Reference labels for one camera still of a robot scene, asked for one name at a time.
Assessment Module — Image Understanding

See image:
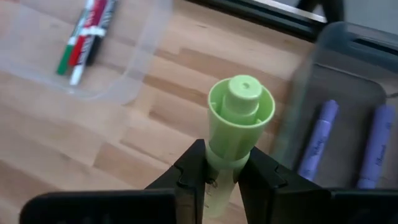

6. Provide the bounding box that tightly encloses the black dry-erase marker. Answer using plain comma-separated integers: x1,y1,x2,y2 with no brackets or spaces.
70,0,118,86

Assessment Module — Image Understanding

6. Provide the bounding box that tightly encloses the black metal rig frame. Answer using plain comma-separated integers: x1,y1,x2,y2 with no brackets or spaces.
186,0,327,43

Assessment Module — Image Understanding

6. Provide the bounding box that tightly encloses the purple highlighter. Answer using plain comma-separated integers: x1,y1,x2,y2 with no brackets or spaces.
297,99,340,182
356,104,396,190

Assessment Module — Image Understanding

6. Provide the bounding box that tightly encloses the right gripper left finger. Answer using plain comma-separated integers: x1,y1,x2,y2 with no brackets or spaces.
20,138,208,224

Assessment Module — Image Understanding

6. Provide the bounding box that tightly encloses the clear plastic bin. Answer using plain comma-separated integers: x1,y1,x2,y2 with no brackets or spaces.
0,0,175,105

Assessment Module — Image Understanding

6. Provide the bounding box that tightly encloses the red dry-erase marker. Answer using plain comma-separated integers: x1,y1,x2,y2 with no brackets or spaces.
68,0,108,67

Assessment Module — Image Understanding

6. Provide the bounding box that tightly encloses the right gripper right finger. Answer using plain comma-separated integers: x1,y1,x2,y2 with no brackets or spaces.
238,146,398,224

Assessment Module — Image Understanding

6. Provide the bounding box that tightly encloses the light green highlighter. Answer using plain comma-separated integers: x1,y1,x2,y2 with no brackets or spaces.
203,74,277,218

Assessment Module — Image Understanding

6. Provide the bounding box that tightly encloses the green dry-erase marker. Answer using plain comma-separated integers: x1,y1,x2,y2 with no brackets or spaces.
57,0,94,76

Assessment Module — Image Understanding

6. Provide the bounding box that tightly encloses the grey plastic bin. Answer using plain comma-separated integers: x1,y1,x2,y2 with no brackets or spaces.
270,21,398,190

